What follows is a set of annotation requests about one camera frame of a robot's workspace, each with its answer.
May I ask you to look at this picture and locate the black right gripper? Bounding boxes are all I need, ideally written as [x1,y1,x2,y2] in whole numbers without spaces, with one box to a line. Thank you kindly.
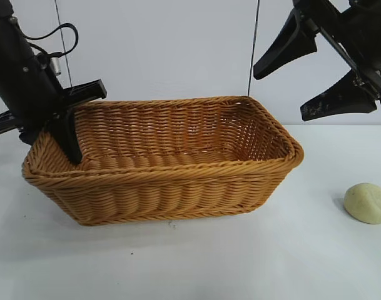
[253,0,381,122]

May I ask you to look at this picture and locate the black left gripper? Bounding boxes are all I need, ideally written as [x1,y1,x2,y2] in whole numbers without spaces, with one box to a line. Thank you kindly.
[0,0,108,166]

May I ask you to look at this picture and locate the brown woven wicker basket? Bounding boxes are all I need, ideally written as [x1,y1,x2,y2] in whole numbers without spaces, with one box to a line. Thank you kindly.
[21,95,305,228]

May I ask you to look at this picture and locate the pale green round pastry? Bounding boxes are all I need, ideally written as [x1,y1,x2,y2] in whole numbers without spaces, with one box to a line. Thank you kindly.
[343,182,381,225]

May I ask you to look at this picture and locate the silver cable connector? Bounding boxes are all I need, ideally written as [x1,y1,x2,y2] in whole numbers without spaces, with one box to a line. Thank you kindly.
[50,56,63,77]

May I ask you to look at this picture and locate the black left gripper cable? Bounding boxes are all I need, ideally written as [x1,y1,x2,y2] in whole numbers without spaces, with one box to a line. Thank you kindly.
[27,23,80,63]

